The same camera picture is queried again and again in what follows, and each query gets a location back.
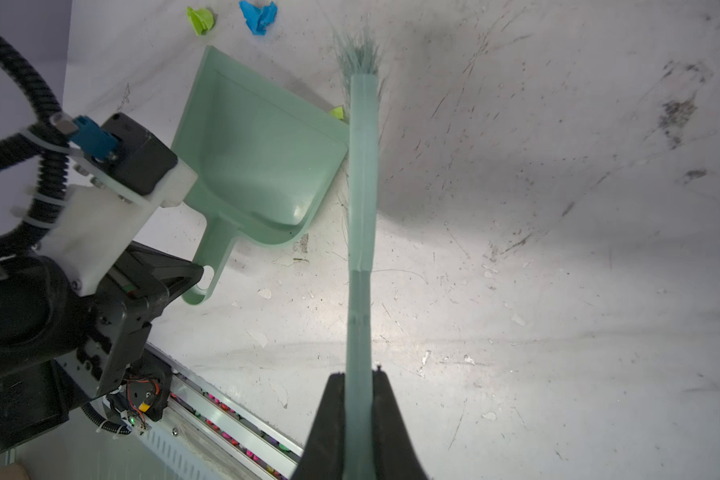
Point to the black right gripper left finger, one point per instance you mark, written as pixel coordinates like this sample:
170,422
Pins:
323,454

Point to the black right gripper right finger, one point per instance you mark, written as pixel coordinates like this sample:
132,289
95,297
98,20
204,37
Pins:
394,455

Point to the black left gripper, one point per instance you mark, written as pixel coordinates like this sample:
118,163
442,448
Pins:
135,291

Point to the green plastic dustpan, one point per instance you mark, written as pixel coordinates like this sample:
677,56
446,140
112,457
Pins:
264,159

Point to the green hand brush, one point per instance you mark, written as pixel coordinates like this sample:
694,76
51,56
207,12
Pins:
359,59

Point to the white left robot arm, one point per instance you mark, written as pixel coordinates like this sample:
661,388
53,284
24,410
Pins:
62,351

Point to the small green paper scrap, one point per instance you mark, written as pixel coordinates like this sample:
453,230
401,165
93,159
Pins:
338,113

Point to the green crumpled paper scrap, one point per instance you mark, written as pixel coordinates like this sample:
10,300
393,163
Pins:
202,20

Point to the blue crumpled paper scrap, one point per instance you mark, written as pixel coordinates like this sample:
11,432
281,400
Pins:
258,18

